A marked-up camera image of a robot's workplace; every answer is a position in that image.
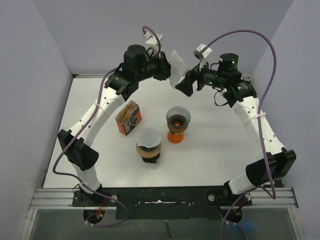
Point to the light wooden ring holder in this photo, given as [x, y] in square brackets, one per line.
[148, 154]

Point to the white paper coffee filter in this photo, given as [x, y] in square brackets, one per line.
[148, 137]

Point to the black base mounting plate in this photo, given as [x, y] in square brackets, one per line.
[162, 203]

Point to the blue glass dripper cone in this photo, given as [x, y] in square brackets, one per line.
[147, 149]

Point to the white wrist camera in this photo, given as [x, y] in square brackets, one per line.
[153, 42]
[201, 53]

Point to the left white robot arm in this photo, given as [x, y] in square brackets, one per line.
[139, 64]

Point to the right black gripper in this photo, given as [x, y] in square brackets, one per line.
[185, 85]

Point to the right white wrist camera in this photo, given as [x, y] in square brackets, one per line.
[201, 53]

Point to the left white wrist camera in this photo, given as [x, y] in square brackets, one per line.
[153, 42]

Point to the orange coffee filter box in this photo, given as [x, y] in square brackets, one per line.
[128, 118]

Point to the dark wooden ring holder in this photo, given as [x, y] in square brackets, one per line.
[177, 127]

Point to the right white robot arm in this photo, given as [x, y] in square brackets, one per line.
[274, 160]

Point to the orange glass carafe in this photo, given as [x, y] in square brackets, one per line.
[175, 138]

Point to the grey glass dripper cone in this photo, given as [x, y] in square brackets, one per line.
[178, 116]

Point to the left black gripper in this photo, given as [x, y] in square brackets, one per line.
[164, 66]

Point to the dark green glass dripper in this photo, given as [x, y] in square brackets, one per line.
[152, 160]

